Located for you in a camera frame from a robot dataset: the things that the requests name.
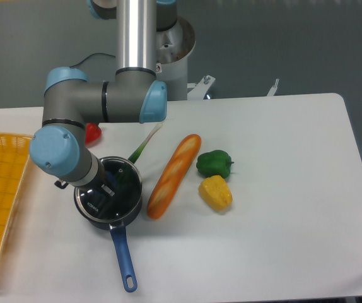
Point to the orange baguette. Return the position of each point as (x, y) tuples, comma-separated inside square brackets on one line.
[(172, 176)]

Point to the green bell pepper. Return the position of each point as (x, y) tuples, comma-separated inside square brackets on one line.
[(216, 162)]

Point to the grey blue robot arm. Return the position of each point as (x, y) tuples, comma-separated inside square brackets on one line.
[(71, 101)]

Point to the glass pot lid blue knob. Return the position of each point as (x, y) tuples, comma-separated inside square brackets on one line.
[(121, 205)]

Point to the white base bracket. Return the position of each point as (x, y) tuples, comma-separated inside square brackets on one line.
[(200, 90)]

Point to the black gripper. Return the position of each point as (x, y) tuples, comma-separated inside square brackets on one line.
[(95, 178)]

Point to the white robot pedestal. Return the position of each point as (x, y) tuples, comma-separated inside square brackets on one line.
[(173, 47)]

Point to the red bell pepper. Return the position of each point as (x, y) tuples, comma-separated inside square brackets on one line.
[(93, 133)]

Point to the yellow bell pepper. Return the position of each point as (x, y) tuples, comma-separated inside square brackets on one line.
[(215, 192)]

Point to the green spring onion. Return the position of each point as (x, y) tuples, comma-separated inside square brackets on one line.
[(143, 146)]

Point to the dark pot blue handle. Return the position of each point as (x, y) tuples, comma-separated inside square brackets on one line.
[(119, 237)]

